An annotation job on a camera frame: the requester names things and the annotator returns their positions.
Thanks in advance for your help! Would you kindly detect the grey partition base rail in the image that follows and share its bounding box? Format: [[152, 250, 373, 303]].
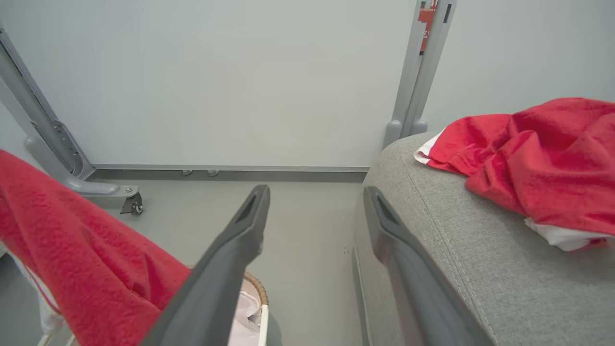
[[89, 164, 370, 184]]

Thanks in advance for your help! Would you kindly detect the pale pink basket liner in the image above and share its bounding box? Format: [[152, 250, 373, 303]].
[[227, 279, 264, 346]]

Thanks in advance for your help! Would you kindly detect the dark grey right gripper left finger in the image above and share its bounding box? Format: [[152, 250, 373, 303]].
[[142, 185, 271, 346]]

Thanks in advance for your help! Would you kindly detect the grey wheeled partition frame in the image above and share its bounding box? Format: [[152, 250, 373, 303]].
[[0, 29, 141, 198]]

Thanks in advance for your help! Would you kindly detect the grey fabric sofa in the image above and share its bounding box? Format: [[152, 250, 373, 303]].
[[352, 130, 615, 346]]

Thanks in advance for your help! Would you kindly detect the grey partition upright post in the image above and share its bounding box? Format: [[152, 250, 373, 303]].
[[383, 0, 457, 149]]

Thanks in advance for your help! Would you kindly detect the red garment with white trim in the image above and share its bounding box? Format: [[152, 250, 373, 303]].
[[413, 98, 615, 252]]

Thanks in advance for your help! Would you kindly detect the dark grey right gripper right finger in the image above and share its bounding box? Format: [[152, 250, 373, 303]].
[[363, 186, 495, 346]]

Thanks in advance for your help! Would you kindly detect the small grey caster wheel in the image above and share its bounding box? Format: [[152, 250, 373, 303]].
[[120, 191, 144, 216]]

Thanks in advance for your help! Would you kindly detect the red fleece garment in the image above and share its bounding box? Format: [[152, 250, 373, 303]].
[[0, 149, 193, 346]]

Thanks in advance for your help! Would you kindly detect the wicker laundry basket white frame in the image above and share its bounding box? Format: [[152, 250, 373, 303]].
[[36, 272, 270, 346]]

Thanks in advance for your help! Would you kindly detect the red sticker label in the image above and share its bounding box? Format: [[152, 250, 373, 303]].
[[417, 0, 438, 55]]

